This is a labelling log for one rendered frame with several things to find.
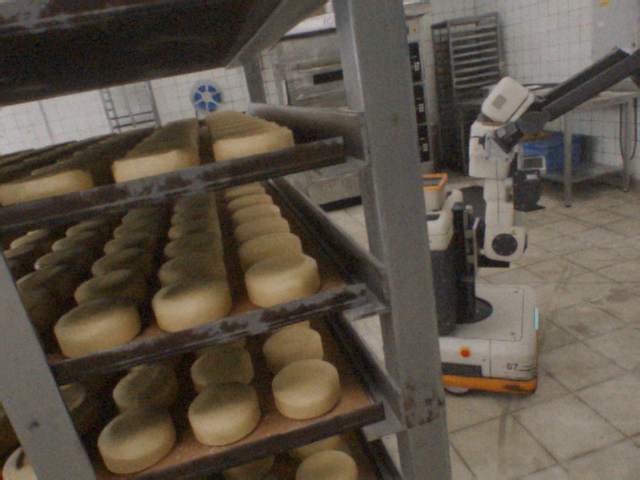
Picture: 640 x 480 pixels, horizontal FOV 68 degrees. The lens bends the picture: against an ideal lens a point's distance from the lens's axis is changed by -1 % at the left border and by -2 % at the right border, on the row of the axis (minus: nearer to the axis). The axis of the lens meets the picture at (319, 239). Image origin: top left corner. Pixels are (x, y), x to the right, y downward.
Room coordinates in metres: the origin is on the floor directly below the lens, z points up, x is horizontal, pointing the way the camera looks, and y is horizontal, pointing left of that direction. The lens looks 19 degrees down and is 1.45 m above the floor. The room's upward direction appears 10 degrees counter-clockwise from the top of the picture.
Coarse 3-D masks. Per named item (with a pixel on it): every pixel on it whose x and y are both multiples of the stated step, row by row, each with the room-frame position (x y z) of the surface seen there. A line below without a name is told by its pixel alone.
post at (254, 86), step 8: (256, 56) 0.86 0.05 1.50; (248, 64) 0.86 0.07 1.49; (256, 64) 0.86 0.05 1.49; (248, 72) 0.86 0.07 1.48; (256, 72) 0.86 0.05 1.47; (248, 80) 0.86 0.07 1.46; (256, 80) 0.86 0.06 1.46; (248, 88) 0.86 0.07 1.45; (256, 88) 0.86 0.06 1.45; (264, 88) 0.87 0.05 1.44; (248, 96) 0.87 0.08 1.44; (256, 96) 0.86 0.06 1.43; (264, 96) 0.86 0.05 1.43
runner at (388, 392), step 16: (336, 320) 0.42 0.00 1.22; (352, 336) 0.36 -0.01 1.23; (352, 352) 0.36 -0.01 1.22; (368, 352) 0.32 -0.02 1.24; (368, 368) 0.33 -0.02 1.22; (384, 368) 0.29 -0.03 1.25; (368, 384) 0.31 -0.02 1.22; (384, 384) 0.29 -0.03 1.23; (384, 400) 0.29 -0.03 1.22; (400, 400) 0.26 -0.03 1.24; (400, 416) 0.26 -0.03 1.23; (368, 432) 0.26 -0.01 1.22; (384, 432) 0.26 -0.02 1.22
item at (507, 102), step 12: (504, 84) 1.84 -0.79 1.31; (516, 84) 1.88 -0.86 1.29; (492, 96) 1.86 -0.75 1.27; (504, 96) 1.84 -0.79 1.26; (516, 96) 1.82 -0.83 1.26; (528, 96) 1.84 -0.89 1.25; (492, 108) 1.86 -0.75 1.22; (504, 108) 1.84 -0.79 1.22; (516, 108) 1.82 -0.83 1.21; (504, 120) 1.84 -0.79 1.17
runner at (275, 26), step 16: (288, 0) 0.27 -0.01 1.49; (304, 0) 0.27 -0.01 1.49; (320, 0) 0.28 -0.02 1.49; (272, 16) 0.32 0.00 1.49; (288, 16) 0.33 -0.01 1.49; (304, 16) 0.34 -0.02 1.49; (256, 32) 0.40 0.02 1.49; (272, 32) 0.40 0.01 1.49; (288, 32) 0.42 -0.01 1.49; (256, 48) 0.53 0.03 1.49; (240, 64) 0.79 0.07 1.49
